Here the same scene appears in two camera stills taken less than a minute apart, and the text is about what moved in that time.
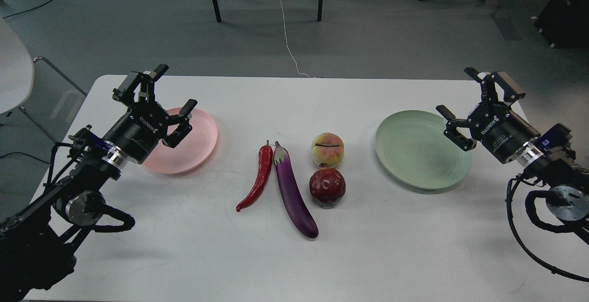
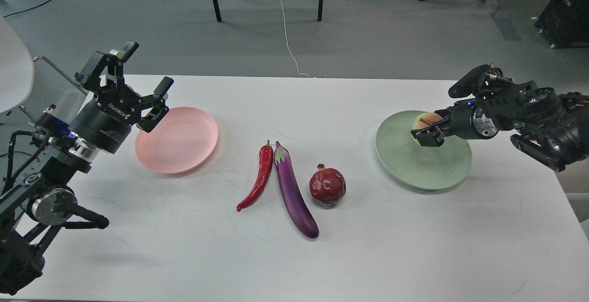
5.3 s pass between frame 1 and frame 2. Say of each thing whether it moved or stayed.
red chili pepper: stayed
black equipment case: stayed
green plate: stayed
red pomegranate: stayed
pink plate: stayed
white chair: stayed
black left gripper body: moved
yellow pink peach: moved
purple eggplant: stayed
